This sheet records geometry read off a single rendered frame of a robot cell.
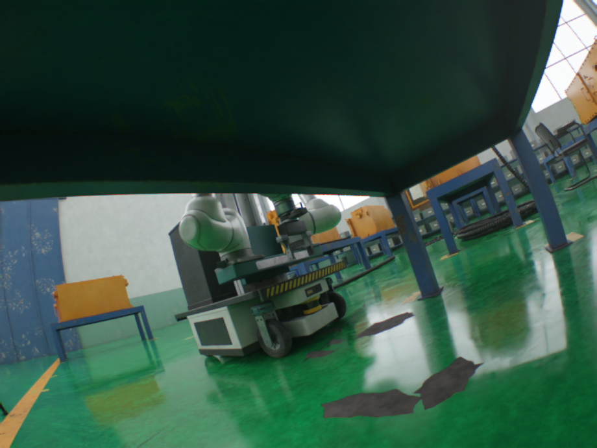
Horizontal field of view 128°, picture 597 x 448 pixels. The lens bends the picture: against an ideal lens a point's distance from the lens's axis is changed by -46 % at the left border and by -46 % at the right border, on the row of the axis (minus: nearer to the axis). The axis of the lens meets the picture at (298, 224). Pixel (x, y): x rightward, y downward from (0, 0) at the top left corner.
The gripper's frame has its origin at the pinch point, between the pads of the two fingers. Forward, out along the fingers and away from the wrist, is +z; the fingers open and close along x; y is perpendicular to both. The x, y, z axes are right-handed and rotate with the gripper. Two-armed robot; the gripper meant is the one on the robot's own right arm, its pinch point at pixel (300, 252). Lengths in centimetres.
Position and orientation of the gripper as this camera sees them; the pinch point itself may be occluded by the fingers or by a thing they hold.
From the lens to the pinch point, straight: 110.6
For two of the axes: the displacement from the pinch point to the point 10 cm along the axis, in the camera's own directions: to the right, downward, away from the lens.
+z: 3.3, 9.3, -1.9
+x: -6.2, 0.6, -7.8
